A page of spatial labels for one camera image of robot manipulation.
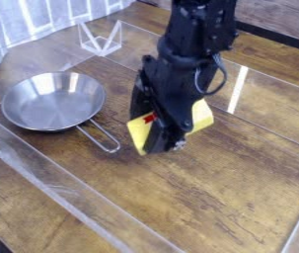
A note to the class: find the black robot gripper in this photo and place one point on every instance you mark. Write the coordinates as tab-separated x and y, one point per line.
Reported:
169	86

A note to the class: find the yellow butter block toy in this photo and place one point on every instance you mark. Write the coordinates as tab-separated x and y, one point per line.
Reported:
139	125

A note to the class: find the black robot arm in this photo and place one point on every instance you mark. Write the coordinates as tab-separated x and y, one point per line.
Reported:
201	29

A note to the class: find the silver metal frying pan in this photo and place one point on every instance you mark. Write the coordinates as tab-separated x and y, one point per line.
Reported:
55	101

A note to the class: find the black bar on table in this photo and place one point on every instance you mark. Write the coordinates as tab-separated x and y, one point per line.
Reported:
268	34

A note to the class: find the white sheer curtain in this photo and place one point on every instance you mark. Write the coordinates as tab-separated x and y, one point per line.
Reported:
27	20

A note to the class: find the clear acrylic tray wall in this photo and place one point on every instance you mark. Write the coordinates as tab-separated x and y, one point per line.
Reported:
79	193

